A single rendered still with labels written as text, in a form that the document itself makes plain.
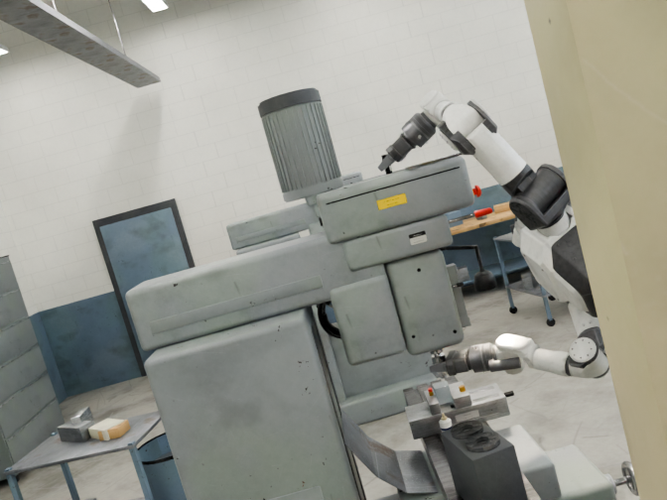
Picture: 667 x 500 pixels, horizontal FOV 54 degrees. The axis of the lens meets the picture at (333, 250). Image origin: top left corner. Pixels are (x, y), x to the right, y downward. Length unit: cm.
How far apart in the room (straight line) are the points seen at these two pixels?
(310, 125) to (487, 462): 108
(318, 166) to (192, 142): 679
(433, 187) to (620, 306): 165
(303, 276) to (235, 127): 674
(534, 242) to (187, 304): 105
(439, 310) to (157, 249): 699
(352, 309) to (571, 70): 171
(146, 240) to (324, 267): 693
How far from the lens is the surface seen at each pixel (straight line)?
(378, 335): 208
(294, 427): 204
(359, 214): 200
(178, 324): 211
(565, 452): 259
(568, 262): 188
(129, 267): 897
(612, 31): 39
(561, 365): 209
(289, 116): 204
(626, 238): 39
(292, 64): 874
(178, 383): 203
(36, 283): 946
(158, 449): 450
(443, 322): 212
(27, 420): 717
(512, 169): 183
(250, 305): 206
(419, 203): 202
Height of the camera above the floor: 195
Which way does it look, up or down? 7 degrees down
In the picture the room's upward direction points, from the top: 16 degrees counter-clockwise
